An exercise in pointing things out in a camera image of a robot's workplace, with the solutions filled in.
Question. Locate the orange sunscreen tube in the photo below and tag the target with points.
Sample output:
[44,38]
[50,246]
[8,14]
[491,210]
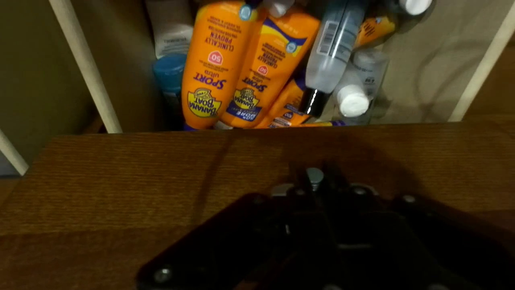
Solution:
[219,43]
[282,44]

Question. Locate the orange sunscreen tube right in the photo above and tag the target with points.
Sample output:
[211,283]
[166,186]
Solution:
[282,44]

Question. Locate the white capped small bottle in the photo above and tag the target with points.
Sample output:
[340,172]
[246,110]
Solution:
[361,83]

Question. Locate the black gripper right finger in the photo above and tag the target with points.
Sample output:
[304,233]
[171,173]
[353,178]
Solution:
[433,246]

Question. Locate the orange sunscreen tube left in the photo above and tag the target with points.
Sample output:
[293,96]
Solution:
[219,43]

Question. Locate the wooden drawer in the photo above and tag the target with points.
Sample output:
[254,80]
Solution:
[93,209]

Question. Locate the blue capped bottle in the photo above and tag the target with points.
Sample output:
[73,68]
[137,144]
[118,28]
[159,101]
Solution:
[168,73]

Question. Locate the silver drawer knob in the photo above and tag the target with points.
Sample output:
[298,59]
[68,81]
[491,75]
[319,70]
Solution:
[316,176]

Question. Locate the clear spray bottle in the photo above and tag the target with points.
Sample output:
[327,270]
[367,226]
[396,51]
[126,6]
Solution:
[330,52]

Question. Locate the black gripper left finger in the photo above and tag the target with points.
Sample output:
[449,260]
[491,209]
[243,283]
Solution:
[242,247]

